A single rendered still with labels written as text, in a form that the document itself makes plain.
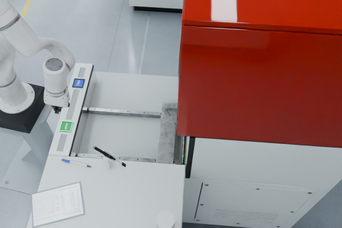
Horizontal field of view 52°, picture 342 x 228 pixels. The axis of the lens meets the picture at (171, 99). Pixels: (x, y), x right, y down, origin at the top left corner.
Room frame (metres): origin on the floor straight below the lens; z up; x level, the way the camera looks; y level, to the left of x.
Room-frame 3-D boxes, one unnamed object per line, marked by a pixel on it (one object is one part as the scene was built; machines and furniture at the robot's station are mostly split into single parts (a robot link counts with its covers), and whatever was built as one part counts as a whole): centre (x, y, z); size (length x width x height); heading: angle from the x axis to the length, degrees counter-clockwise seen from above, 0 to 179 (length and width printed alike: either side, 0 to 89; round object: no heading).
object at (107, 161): (0.65, 0.25, 1.03); 0.06 x 0.04 x 0.13; 87
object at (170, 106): (1.02, 0.01, 0.89); 0.08 x 0.03 x 0.03; 87
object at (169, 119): (0.94, 0.01, 0.89); 0.08 x 0.03 x 0.03; 87
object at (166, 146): (0.86, 0.02, 0.87); 0.36 x 0.08 x 0.03; 177
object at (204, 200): (1.05, -0.44, 0.41); 0.82 x 0.71 x 0.82; 177
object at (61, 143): (0.98, 0.49, 0.89); 0.55 x 0.09 x 0.14; 177
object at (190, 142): (1.07, -0.10, 1.02); 0.82 x 0.03 x 0.40; 177
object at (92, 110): (1.01, 0.18, 0.84); 0.50 x 0.02 x 0.03; 87
